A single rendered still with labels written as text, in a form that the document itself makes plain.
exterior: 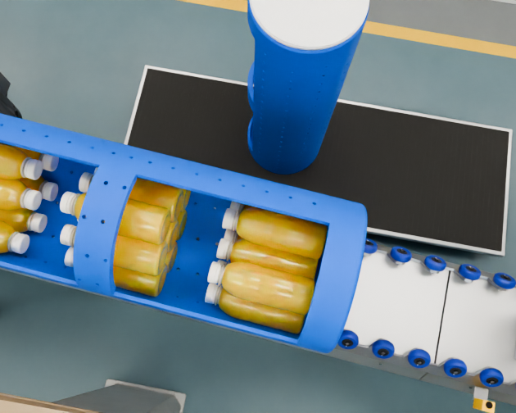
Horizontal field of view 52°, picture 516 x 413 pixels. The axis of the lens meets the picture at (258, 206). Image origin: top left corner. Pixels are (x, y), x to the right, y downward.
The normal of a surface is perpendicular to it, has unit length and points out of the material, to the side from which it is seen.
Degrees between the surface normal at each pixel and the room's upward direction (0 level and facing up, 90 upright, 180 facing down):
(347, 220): 34
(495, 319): 0
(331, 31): 0
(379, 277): 0
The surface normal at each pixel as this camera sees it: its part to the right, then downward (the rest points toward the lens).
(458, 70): 0.02, -0.25
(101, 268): -0.17, 0.51
